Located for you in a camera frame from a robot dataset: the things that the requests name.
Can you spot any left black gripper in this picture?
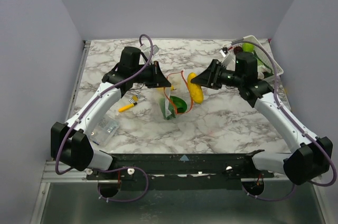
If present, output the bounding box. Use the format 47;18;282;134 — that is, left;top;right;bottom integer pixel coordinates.
132;61;172;88

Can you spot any yellow corn toy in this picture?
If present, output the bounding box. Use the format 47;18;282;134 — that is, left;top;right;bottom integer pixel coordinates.
187;72;204;104

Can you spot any clear zip bag orange zipper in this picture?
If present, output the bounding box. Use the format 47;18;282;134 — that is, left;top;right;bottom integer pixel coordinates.
155;70;193;120

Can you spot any white green bok choy toy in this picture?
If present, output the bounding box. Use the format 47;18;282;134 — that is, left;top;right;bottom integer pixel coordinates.
159;96;187;120

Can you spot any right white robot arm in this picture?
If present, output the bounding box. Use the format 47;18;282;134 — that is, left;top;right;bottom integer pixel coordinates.
191;52;333;185

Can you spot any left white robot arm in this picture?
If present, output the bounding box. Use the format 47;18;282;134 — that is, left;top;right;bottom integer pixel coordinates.
51;46;171;179

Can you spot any green cabbage toy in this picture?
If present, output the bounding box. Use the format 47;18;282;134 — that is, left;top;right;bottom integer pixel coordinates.
242;42;255;53

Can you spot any white dumpling toy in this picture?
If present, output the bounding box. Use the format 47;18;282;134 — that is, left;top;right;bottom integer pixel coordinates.
257;66;268;79

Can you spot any white perforated plastic basket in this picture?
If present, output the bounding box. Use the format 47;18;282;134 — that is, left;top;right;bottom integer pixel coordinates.
222;35;284;82

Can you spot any clear plastic screw box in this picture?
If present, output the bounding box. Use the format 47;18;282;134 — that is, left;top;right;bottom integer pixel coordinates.
90;116;119;146

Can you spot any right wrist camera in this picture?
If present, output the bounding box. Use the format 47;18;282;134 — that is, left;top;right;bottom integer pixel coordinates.
220;46;231;58

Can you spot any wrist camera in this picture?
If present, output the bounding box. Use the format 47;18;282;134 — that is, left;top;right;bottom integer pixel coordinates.
220;46;231;58
143;45;159;57

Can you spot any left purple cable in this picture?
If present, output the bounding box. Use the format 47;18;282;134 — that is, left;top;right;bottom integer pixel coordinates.
54;33;155;203

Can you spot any purple cable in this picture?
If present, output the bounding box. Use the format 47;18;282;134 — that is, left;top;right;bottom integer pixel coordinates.
54;33;155;203
227;41;335;201

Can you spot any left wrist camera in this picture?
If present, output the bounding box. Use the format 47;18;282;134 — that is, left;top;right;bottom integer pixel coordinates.
143;45;159;57

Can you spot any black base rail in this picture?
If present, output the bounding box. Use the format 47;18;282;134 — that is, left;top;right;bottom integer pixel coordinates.
87;153;274;191

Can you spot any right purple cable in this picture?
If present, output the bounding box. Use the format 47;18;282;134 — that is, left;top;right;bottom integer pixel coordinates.
227;41;335;201

